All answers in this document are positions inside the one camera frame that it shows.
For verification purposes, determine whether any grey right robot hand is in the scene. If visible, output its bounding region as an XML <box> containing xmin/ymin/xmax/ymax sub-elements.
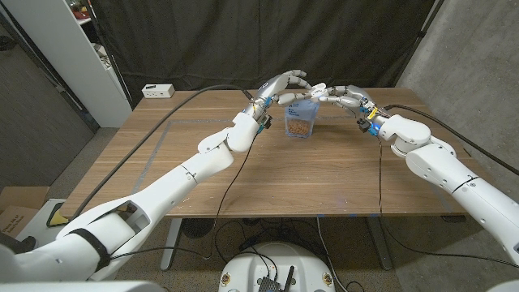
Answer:
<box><xmin>320</xmin><ymin>84</ymin><xmax>382</xmax><ymax>122</ymax></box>

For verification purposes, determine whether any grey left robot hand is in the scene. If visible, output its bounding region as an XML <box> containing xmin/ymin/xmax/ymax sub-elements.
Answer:
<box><xmin>242</xmin><ymin>70</ymin><xmax>320</xmax><ymax>121</ymax></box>

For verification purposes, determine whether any white airpods case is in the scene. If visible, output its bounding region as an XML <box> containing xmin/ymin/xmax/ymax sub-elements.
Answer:
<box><xmin>310</xmin><ymin>82</ymin><xmax>328</xmax><ymax>101</ymax></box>

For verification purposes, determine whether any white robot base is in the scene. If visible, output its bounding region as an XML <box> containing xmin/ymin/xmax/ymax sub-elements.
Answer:
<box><xmin>217</xmin><ymin>242</ymin><xmax>337</xmax><ymax>292</ymax></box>

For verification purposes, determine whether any blue almond food bag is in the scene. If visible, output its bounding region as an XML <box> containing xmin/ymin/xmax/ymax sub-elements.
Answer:
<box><xmin>284</xmin><ymin>99</ymin><xmax>321</xmax><ymax>140</ymax></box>

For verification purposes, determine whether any black backdrop curtain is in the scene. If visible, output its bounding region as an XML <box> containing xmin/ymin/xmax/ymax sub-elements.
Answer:
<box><xmin>89</xmin><ymin>0</ymin><xmax>437</xmax><ymax>109</ymax></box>

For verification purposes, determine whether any black backdrop stand pole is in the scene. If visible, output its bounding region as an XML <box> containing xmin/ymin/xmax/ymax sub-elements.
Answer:
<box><xmin>393</xmin><ymin>0</ymin><xmax>445</xmax><ymax>89</ymax></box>
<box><xmin>84</xmin><ymin>0</ymin><xmax>135</xmax><ymax>109</ymax></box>

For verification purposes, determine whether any white power strip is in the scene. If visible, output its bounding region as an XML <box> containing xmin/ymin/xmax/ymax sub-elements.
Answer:
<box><xmin>141</xmin><ymin>84</ymin><xmax>176</xmax><ymax>99</ymax></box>

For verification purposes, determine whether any grey table leg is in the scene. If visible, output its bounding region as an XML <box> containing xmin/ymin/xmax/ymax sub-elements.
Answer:
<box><xmin>364</xmin><ymin>217</ymin><xmax>394</xmax><ymax>272</ymax></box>

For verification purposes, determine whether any round black floor fan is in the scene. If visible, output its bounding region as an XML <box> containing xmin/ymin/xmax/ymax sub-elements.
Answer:
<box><xmin>181</xmin><ymin>217</ymin><xmax>215</xmax><ymax>239</ymax></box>

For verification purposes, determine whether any white table leg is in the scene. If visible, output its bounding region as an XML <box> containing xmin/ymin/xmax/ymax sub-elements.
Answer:
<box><xmin>160</xmin><ymin>217</ymin><xmax>183</xmax><ymax>272</ymax></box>

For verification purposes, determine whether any black antenna module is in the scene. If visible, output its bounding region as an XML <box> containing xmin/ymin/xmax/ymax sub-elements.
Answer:
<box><xmin>257</xmin><ymin>265</ymin><xmax>296</xmax><ymax>292</ymax></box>

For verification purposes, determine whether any white shelf cabinet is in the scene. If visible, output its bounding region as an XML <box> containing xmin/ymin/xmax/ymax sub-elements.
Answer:
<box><xmin>0</xmin><ymin>0</ymin><xmax>133</xmax><ymax>129</ymax></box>

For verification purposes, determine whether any brown cardboard box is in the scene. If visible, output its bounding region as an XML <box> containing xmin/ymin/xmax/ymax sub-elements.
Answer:
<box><xmin>0</xmin><ymin>186</ymin><xmax>50</xmax><ymax>238</ymax></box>

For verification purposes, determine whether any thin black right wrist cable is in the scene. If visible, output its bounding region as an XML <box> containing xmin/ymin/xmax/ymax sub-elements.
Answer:
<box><xmin>376</xmin><ymin>135</ymin><xmax>519</xmax><ymax>269</ymax></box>

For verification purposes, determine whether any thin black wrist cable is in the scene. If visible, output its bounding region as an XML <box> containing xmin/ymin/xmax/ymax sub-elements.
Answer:
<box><xmin>376</xmin><ymin>135</ymin><xmax>519</xmax><ymax>269</ymax></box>
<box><xmin>109</xmin><ymin>129</ymin><xmax>260</xmax><ymax>260</ymax></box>

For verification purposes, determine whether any thin black left wrist cable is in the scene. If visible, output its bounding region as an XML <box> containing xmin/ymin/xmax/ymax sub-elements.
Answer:
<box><xmin>109</xmin><ymin>129</ymin><xmax>260</xmax><ymax>260</ymax></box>

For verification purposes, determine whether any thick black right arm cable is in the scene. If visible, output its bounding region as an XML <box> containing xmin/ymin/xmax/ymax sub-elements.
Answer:
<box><xmin>383</xmin><ymin>104</ymin><xmax>519</xmax><ymax>176</ymax></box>

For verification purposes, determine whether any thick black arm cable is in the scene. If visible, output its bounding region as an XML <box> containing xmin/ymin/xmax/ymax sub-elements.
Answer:
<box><xmin>71</xmin><ymin>84</ymin><xmax>255</xmax><ymax>222</ymax></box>
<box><xmin>383</xmin><ymin>104</ymin><xmax>519</xmax><ymax>176</ymax></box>

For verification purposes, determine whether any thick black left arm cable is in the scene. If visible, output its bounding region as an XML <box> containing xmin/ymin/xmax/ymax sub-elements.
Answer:
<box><xmin>71</xmin><ymin>84</ymin><xmax>255</xmax><ymax>222</ymax></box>

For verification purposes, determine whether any grey floor cable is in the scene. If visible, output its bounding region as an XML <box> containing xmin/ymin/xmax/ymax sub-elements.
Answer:
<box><xmin>315</xmin><ymin>217</ymin><xmax>349</xmax><ymax>292</ymax></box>

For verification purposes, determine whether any black floor cable tangle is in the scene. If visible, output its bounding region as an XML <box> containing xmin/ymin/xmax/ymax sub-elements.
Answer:
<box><xmin>213</xmin><ymin>218</ymin><xmax>321</xmax><ymax>268</ymax></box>

